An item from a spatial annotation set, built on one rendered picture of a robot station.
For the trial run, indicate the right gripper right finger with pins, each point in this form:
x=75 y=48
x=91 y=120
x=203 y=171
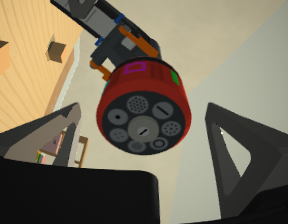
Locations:
x=268 y=167

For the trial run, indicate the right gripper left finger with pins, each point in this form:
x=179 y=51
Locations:
x=23 y=142

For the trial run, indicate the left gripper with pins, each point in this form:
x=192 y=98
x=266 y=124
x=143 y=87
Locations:
x=79 y=10

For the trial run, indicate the small brown block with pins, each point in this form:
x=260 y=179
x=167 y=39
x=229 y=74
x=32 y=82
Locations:
x=58 y=52
x=4 y=55

